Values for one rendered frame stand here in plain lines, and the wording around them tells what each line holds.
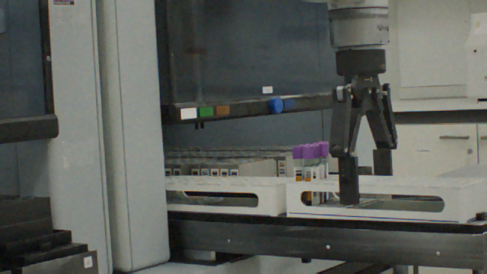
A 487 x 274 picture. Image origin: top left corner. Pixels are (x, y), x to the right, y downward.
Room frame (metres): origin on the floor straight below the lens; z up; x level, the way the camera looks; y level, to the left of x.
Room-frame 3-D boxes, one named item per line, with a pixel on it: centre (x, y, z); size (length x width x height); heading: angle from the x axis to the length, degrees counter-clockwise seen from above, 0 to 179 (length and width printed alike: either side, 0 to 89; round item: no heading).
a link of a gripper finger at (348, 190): (1.35, -0.15, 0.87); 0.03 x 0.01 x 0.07; 53
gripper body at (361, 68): (1.39, -0.18, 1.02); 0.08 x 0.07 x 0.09; 143
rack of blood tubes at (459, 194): (1.38, -0.20, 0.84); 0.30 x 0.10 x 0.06; 53
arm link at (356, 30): (1.39, -0.18, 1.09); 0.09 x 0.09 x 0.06
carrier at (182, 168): (1.79, 0.09, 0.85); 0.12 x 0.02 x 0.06; 144
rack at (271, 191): (1.57, 0.05, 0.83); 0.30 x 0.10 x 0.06; 53
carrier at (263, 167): (1.71, -0.01, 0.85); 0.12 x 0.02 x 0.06; 144
